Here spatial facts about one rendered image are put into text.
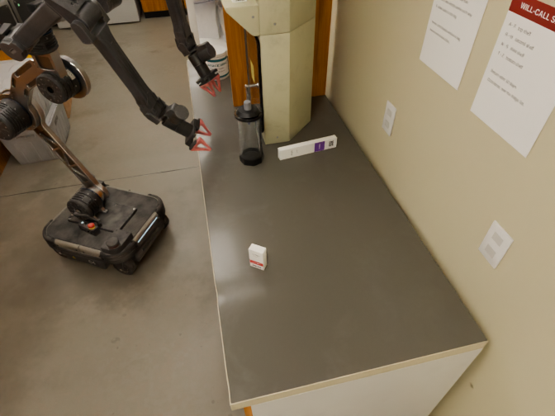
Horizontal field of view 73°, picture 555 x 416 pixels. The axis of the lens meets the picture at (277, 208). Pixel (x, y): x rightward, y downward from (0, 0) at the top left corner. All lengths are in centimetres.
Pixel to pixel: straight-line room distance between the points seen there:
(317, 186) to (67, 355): 161
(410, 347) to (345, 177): 71
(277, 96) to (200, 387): 142
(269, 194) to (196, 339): 104
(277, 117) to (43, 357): 174
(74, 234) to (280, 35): 171
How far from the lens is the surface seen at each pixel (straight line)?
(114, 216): 254
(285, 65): 154
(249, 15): 145
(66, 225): 265
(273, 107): 161
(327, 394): 113
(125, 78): 142
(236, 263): 122
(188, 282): 238
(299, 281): 117
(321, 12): 192
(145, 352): 222
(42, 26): 146
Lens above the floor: 191
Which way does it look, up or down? 45 degrees down
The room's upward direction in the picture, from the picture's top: 2 degrees counter-clockwise
